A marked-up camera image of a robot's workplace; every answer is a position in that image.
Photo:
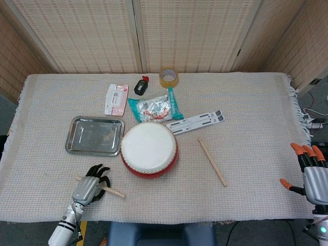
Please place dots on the yellowish packing tape roll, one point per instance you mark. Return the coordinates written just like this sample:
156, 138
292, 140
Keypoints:
169, 80

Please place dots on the white woven tablecloth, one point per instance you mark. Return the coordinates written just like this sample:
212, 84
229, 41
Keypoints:
243, 115

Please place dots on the right silver orange-tipped robot hand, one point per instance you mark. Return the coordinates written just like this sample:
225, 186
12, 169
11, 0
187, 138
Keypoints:
316, 182

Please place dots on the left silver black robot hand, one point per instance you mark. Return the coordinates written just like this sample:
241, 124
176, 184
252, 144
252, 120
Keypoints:
85, 189

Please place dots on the pink white wet wipes pack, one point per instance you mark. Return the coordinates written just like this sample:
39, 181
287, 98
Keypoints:
116, 100

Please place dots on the wooden drumstick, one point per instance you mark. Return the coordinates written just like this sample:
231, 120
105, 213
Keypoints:
115, 193
212, 162

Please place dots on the red drum white skin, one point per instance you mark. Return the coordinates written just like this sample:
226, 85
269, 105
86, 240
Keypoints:
148, 147

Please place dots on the teal clear snack bag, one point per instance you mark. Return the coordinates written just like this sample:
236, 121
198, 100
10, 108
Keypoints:
153, 107

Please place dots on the stainless steel tray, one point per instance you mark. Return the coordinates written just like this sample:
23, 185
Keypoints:
94, 135

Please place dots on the black bottle red cap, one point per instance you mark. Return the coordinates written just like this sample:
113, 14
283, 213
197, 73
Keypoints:
141, 87

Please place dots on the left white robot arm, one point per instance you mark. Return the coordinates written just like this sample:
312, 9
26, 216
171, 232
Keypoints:
64, 228

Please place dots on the woven folding screen panel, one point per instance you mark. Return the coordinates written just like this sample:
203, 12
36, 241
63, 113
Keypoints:
15, 64
312, 51
269, 33
89, 38
194, 38

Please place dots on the white power strip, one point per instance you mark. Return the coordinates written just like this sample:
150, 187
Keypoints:
316, 124

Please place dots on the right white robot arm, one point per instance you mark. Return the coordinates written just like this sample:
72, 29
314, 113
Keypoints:
321, 225

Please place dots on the white folding laptop stand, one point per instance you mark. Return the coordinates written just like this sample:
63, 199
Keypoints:
194, 121

